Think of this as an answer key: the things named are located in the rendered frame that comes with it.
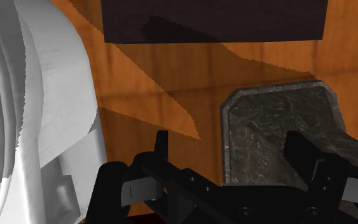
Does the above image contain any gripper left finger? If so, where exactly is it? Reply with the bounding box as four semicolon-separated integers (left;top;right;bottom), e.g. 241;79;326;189
86;130;229;224

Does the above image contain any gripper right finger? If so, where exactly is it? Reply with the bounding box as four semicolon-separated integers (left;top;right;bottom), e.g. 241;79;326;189
283;130;358;224

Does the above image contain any dark grey marble block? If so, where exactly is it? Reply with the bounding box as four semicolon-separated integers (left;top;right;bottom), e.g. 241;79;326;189
220;80;358;191

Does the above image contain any white toilet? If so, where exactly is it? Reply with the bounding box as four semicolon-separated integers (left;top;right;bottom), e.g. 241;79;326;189
0;0;109;224

